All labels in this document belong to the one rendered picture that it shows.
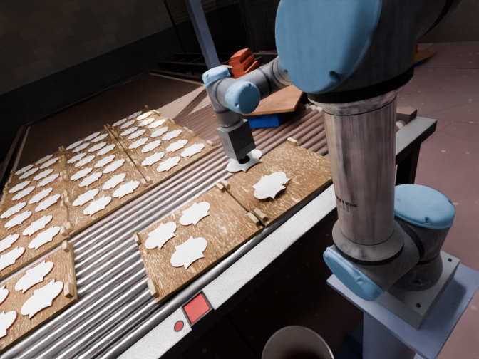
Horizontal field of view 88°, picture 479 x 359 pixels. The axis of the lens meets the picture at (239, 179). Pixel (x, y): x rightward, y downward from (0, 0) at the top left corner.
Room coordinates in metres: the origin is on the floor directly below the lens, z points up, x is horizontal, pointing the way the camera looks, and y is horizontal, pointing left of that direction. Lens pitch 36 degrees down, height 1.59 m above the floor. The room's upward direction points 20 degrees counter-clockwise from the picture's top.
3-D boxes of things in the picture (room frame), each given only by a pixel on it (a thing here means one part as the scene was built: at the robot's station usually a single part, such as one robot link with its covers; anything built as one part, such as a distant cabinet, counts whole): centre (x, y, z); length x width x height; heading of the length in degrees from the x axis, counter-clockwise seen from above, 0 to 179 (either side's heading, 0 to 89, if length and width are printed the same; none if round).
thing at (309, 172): (0.83, -0.16, 0.93); 0.41 x 0.35 x 0.02; 110
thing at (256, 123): (1.47, -0.28, 0.97); 0.31 x 0.31 x 0.10; 54
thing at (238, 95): (0.63, -0.09, 1.38); 0.11 x 0.11 x 0.08; 18
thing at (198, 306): (0.40, 0.24, 0.92); 0.06 x 0.06 x 0.01; 23
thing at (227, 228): (0.69, 0.23, 0.93); 0.41 x 0.35 x 0.02; 109
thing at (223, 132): (0.74, -0.04, 1.23); 0.10 x 0.09 x 0.16; 27
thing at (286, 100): (1.52, -0.33, 1.03); 0.50 x 0.50 x 0.02; 54
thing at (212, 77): (0.72, -0.04, 1.38); 0.09 x 0.08 x 0.11; 18
